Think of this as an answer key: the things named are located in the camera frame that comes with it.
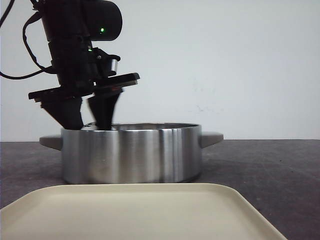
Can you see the stainless steel steamer pot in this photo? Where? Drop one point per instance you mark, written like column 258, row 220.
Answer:
column 131, row 153

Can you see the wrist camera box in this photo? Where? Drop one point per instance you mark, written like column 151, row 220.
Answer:
column 107, row 64

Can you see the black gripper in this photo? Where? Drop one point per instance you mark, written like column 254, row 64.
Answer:
column 75, row 65

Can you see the cream plastic tray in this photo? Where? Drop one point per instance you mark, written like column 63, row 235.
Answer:
column 168, row 211

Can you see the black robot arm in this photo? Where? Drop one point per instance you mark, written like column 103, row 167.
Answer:
column 78, row 20

